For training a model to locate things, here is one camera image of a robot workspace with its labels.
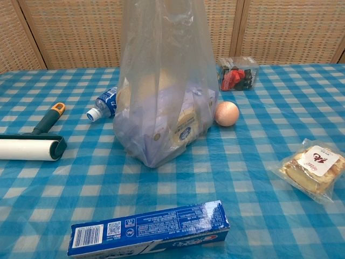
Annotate plastic water bottle blue label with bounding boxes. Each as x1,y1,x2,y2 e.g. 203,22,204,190
86,86,119,122

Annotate woven rattan folding screen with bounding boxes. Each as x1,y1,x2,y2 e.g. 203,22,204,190
0,0,345,74

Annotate clear plastic bag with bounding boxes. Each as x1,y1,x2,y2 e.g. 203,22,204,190
112,0,219,169

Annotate purple carton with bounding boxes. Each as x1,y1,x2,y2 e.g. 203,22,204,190
144,84,216,167

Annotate pink peach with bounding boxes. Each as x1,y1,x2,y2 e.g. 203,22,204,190
214,101,240,127

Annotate yellow white small carton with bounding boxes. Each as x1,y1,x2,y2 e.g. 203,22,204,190
172,104,202,148

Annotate lint roller with green handle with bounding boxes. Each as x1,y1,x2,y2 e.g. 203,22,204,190
0,102,68,162

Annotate clear box with binder clips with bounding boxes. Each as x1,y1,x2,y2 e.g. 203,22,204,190
217,56,259,92

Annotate packaged bread slices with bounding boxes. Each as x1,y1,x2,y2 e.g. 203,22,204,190
270,138,345,203

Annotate blue white checkered tablecloth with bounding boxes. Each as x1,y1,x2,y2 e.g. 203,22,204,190
0,63,345,259

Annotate blue toothpaste box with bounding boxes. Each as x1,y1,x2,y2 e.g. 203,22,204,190
67,200,231,257

